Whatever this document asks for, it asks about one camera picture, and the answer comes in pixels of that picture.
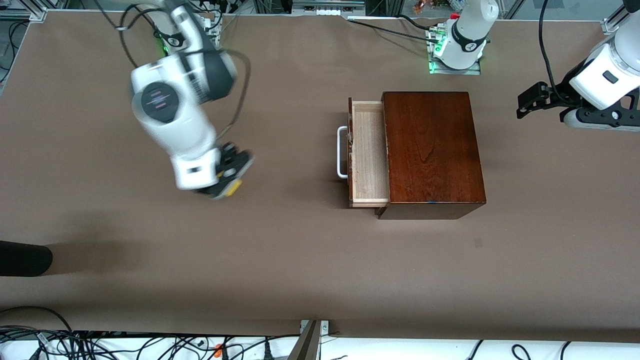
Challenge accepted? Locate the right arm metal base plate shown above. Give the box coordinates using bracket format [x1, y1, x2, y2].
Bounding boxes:
[164, 20, 222, 71]

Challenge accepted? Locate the yellow cube block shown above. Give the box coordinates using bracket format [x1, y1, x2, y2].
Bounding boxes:
[220, 179, 244, 199]

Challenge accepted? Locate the long black base cable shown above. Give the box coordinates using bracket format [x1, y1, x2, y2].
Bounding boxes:
[348, 18, 433, 43]

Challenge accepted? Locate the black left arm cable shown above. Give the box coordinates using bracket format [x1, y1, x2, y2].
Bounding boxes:
[538, 0, 572, 105]

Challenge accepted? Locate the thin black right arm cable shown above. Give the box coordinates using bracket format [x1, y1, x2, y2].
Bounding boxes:
[92, 0, 171, 70]

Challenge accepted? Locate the grey metal post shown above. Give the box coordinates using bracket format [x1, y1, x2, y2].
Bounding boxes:
[287, 320, 331, 360]

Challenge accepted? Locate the black rounded object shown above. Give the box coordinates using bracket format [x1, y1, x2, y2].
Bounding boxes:
[0, 240, 54, 277]

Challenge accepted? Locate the aluminium frame corner profile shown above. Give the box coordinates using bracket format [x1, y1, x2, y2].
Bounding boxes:
[601, 6, 629, 36]

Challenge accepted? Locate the short black base cable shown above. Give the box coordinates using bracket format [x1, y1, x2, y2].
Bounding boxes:
[395, 14, 437, 32]

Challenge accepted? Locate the dark red wooden cabinet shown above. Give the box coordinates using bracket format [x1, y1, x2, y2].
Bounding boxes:
[375, 91, 487, 221]

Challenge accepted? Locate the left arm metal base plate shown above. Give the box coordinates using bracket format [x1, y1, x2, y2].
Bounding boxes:
[426, 27, 482, 76]

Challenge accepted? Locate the wooden drawer with white handle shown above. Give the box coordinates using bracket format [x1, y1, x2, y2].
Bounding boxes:
[336, 97, 392, 209]

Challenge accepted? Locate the black looping floor cable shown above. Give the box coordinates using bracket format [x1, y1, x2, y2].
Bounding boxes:
[0, 306, 76, 335]

